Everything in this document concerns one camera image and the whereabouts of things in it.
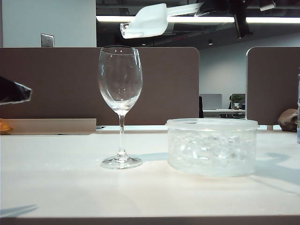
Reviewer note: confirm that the orange object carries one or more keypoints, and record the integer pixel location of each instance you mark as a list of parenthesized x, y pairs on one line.
[(4, 126)]

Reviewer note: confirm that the long ceiling strip light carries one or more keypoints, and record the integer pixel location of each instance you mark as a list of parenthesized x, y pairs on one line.
[(199, 20)]

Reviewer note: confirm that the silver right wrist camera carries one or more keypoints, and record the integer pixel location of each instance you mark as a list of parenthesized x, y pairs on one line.
[(267, 6)]

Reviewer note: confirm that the translucent round plastic container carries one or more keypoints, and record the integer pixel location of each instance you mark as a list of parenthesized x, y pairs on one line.
[(211, 131)]

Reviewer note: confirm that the brown lumpy bag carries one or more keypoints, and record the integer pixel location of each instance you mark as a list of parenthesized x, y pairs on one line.
[(287, 119)]

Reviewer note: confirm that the ice cube pile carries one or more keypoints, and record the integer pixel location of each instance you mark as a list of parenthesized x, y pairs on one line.
[(211, 150)]

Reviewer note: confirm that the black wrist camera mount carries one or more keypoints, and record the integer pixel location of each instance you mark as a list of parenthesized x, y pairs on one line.
[(241, 25)]

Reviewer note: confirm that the grey background partition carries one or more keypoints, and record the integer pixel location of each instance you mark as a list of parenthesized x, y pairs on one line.
[(211, 101)]

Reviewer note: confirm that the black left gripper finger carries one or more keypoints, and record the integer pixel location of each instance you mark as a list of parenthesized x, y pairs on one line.
[(11, 92)]

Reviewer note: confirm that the clear wine glass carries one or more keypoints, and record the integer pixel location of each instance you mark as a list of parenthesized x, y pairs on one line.
[(120, 131)]

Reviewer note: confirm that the round ceiling spot lamp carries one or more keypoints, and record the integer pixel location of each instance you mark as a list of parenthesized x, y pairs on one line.
[(210, 42)]

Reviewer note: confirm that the green potted plant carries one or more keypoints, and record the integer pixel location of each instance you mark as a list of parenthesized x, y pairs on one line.
[(236, 99)]

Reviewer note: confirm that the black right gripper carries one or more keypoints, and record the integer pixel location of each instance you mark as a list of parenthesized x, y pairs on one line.
[(248, 4)]

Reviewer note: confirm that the white background desk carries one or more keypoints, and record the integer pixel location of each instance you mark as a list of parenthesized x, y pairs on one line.
[(218, 112)]

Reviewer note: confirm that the translucent white ice shovel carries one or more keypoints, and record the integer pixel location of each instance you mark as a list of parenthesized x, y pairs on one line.
[(152, 21)]

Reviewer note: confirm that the wide brown desk partition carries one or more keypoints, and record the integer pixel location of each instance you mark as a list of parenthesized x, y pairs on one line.
[(58, 70)]

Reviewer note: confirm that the narrow brown desk partition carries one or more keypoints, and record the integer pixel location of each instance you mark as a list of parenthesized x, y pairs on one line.
[(272, 82)]

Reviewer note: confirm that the grey wall switch plate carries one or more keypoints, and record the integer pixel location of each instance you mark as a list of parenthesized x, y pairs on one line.
[(47, 40)]

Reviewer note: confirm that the clear plastic bottle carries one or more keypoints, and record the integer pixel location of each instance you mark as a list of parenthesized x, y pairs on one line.
[(298, 117)]

